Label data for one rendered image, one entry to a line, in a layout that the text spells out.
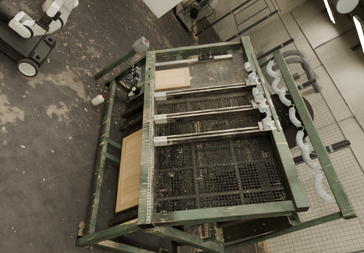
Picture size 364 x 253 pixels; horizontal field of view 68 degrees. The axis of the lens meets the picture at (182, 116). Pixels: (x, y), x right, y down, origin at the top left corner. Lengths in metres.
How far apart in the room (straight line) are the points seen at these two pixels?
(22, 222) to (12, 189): 0.28
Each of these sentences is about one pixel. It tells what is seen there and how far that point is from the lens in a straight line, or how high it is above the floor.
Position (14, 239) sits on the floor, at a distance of 2.64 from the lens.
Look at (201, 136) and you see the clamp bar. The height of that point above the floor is 1.31.
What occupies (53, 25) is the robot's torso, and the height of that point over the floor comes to 0.59.
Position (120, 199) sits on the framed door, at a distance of 2.94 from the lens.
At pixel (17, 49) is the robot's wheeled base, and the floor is 0.17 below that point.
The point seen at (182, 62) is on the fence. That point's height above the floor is 1.19.
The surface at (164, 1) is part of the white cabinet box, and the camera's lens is 6.92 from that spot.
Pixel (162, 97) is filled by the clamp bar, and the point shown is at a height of 0.98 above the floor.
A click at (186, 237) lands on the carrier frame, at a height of 0.79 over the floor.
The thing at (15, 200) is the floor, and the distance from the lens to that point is 2.70.
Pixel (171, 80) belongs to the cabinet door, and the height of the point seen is 1.06.
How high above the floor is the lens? 2.34
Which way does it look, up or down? 25 degrees down
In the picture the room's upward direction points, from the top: 63 degrees clockwise
